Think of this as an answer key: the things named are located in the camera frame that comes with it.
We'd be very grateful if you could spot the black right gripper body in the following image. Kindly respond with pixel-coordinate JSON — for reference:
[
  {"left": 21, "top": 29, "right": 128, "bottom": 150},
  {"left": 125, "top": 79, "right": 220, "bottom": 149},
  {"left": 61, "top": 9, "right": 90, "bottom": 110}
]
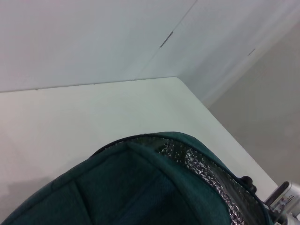
[{"left": 241, "top": 175, "right": 258, "bottom": 193}]

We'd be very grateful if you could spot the dark teal insulated lunch bag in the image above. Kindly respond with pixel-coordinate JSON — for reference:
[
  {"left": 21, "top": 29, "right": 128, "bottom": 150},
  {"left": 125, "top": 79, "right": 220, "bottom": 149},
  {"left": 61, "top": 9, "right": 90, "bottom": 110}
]
[{"left": 0, "top": 131, "right": 275, "bottom": 225}]

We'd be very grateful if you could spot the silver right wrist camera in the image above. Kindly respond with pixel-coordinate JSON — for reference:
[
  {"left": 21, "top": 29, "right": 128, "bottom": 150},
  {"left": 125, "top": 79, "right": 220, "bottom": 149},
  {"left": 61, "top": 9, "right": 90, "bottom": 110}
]
[{"left": 263, "top": 180, "right": 300, "bottom": 225}]

